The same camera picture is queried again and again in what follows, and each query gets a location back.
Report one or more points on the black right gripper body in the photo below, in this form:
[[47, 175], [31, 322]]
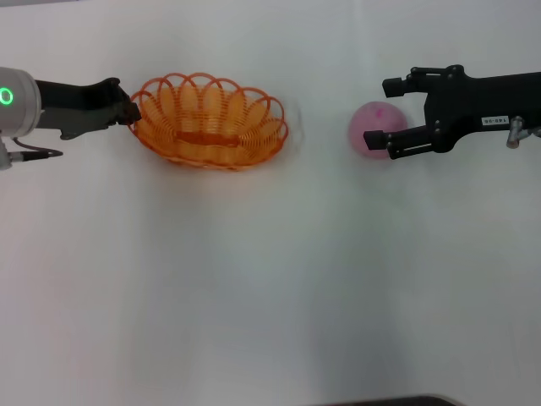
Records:
[[477, 105]]

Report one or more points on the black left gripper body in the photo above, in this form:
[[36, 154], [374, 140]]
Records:
[[72, 101]]

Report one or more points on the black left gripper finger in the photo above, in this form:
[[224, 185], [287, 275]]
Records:
[[122, 101], [122, 119]]

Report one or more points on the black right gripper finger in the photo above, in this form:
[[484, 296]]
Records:
[[374, 141], [393, 86]]

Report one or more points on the pink fuzzy peach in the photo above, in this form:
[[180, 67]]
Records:
[[376, 120]]

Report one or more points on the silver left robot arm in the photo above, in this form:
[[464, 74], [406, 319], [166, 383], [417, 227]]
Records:
[[19, 101]]

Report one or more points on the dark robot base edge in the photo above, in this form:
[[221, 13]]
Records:
[[393, 402]]

